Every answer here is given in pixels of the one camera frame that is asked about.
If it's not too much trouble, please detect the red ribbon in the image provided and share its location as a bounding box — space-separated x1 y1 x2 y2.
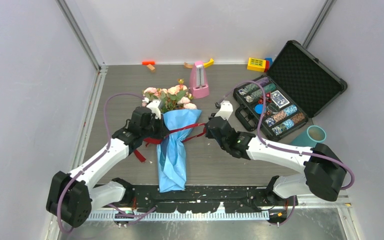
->
132 122 208 164

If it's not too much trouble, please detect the pink flower bouquet blue wrap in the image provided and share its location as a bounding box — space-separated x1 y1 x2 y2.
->
142 78 202 193

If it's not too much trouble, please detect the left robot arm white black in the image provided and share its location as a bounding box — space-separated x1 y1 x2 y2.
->
45 99 169 228

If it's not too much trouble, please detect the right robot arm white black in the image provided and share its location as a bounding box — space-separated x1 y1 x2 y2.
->
205 101 349 205

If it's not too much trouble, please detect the teal cylindrical vase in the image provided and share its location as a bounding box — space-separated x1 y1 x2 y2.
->
290 125 327 147

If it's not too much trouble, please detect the blue round chip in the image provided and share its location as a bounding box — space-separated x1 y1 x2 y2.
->
254 104 266 115

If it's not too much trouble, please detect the small wooden block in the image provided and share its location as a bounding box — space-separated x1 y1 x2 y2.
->
146 64 156 73

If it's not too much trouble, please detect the orange red block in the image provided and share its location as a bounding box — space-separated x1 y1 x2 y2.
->
141 60 156 66

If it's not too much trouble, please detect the playing card deck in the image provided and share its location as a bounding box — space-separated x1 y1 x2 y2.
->
270 90 290 109

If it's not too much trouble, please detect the pink metronome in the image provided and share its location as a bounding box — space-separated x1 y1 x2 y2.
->
189 61 210 99

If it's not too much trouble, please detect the wooden curved block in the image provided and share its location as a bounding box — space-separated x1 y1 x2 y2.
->
183 62 195 69

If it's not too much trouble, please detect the yellow toy block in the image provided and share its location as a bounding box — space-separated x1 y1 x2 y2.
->
246 57 270 73

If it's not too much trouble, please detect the yellow curved block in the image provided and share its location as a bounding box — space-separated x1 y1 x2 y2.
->
203 58 215 68

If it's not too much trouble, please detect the black poker chip case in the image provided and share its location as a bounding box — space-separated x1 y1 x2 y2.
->
233 40 348 142

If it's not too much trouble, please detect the blue toy block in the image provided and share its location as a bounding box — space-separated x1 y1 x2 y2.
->
264 57 273 67

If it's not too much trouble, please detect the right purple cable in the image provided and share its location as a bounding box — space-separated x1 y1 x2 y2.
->
218 80 356 228

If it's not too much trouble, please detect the purple cable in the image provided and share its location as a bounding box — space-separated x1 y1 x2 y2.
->
56 92 158 234
218 80 356 228

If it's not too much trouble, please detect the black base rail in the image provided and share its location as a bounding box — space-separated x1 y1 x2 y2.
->
112 185 293 214

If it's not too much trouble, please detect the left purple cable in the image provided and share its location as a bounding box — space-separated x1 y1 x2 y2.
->
56 92 158 234

